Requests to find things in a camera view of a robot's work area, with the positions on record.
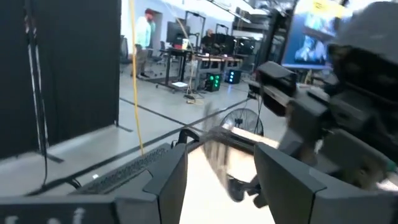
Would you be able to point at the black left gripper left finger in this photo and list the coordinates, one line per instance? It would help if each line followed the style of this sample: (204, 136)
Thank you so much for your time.
(172, 174)

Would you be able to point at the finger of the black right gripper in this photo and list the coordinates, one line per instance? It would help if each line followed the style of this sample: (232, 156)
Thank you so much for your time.
(298, 146)
(239, 189)

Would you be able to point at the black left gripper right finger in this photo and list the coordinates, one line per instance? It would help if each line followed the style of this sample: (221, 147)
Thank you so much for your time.
(286, 186)

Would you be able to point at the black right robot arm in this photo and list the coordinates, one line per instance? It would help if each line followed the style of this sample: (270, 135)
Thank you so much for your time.
(370, 31)

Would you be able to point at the black floor fan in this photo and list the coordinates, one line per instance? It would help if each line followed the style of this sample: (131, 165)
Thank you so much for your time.
(245, 119)

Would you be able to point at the large monitor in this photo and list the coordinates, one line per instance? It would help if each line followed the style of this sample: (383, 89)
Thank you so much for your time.
(311, 40)

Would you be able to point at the computer tower with blue lights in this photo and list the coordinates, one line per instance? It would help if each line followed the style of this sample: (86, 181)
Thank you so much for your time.
(234, 76)

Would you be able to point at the computer tower with green lights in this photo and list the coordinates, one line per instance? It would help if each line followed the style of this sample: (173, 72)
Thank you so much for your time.
(213, 82)

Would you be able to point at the black office desk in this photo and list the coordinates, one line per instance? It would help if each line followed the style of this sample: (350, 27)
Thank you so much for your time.
(174, 53)

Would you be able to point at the person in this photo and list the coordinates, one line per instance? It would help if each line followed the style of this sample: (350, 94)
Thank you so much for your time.
(143, 31)
(207, 40)

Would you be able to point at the black desk monitor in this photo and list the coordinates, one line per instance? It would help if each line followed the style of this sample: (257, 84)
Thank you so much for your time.
(175, 32)

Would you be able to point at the black partition screen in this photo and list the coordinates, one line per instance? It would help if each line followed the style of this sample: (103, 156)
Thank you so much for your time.
(77, 62)

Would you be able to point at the black metal table frame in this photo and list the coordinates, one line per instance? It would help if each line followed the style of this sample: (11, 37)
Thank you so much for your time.
(236, 140)

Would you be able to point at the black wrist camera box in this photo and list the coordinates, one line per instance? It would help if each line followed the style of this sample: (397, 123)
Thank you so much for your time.
(276, 77)

